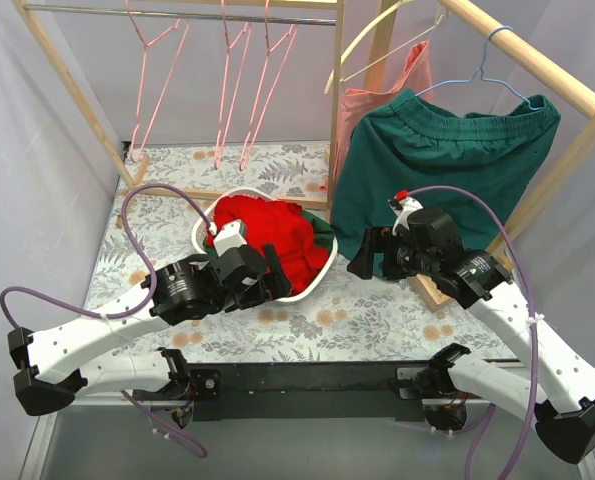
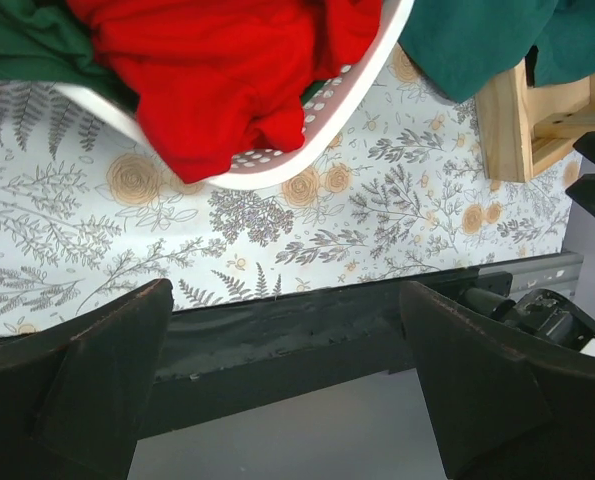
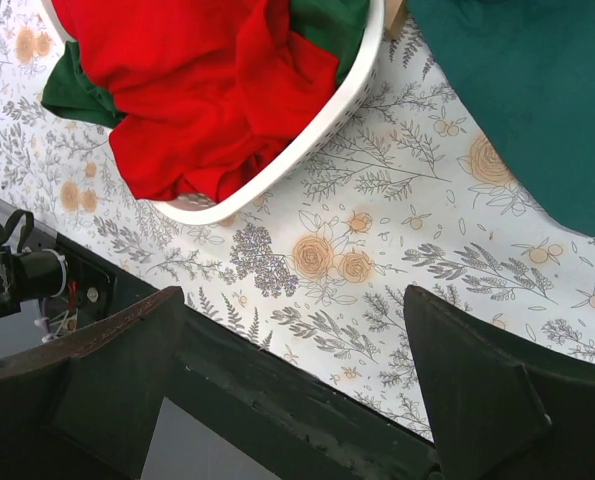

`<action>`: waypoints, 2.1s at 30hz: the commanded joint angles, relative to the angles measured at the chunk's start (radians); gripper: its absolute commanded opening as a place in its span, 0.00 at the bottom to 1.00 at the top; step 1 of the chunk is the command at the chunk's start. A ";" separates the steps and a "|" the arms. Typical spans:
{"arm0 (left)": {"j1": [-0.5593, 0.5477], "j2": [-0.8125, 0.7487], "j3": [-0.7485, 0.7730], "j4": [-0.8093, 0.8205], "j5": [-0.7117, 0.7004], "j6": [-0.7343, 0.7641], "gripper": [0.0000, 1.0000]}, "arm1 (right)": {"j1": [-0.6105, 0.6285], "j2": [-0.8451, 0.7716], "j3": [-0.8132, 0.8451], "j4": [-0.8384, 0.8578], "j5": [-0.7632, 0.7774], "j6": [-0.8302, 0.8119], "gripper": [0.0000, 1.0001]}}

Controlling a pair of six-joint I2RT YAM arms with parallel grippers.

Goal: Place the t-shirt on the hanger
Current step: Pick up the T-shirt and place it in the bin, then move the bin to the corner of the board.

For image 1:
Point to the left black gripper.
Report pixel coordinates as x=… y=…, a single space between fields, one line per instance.
x=265 y=280

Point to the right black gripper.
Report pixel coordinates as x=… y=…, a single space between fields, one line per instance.
x=384 y=254

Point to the red t shirt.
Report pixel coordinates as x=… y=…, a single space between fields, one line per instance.
x=301 y=269

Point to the white laundry basket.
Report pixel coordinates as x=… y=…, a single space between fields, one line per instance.
x=199 y=232

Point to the pink wire hanger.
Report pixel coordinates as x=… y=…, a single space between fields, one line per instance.
x=266 y=85
x=154 y=80
x=230 y=81

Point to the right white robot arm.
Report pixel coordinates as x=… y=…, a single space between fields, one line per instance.
x=561 y=399

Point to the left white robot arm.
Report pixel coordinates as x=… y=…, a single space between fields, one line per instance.
x=58 y=365

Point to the dark green garment in basket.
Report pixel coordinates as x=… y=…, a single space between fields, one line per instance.
x=290 y=229

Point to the right wooden clothes rack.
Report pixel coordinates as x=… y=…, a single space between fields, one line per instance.
x=410 y=143

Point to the teal green shorts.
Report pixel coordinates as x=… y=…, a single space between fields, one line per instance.
x=474 y=225

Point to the floral table cloth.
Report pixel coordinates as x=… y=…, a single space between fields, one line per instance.
x=343 y=319

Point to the salmon pink garment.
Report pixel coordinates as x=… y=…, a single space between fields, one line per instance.
x=356 y=103

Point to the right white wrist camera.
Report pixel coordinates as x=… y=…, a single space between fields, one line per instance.
x=403 y=205

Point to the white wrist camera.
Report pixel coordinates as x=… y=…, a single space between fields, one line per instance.
x=231 y=235
x=403 y=205

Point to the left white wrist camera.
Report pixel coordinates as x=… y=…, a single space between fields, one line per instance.
x=231 y=235

